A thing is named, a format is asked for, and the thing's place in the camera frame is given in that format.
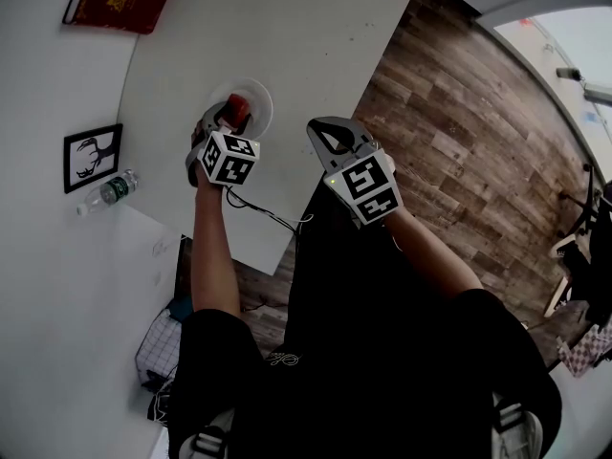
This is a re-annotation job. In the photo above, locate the checked pink cloth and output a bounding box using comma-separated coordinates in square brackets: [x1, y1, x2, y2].
[556, 321, 612, 379]

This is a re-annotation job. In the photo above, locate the person's left forearm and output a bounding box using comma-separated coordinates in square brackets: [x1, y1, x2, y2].
[190, 175, 243, 320]

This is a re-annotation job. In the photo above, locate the grey shoulder strap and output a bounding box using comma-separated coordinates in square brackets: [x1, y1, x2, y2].
[491, 393, 545, 459]
[178, 407, 236, 459]

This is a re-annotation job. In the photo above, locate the person's right forearm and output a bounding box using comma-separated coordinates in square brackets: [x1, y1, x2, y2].
[381, 202, 485, 301]

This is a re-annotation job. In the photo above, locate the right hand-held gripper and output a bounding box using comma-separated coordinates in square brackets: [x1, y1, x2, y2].
[305, 116, 405, 230]

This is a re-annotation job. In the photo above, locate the red object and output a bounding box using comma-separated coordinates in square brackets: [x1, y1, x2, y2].
[226, 93, 251, 130]

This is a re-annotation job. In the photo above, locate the teal box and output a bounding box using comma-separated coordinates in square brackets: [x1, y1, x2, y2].
[166, 295, 195, 325]

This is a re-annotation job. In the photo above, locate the black cable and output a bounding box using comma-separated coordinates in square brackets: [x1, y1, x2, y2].
[224, 186, 300, 238]

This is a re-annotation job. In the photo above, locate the clear plastic water bottle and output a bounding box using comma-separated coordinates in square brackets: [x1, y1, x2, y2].
[76, 168, 142, 218]

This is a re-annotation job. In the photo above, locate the person's black shirt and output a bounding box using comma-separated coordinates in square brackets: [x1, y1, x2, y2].
[165, 174, 564, 459]

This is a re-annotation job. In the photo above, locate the black framed deer picture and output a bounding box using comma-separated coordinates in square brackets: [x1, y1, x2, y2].
[62, 122, 124, 196]

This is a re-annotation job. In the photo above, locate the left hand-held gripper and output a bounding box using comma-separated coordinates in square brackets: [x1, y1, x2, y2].
[185, 102, 262, 188]

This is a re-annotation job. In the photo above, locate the white grid-pattern storage box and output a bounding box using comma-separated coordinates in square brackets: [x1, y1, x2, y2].
[134, 307, 185, 394]

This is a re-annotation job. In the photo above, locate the white plate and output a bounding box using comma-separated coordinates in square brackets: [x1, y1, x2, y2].
[208, 76, 275, 143]

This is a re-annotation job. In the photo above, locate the dark red hardcover book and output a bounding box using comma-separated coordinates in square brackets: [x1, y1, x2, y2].
[61, 0, 179, 36]

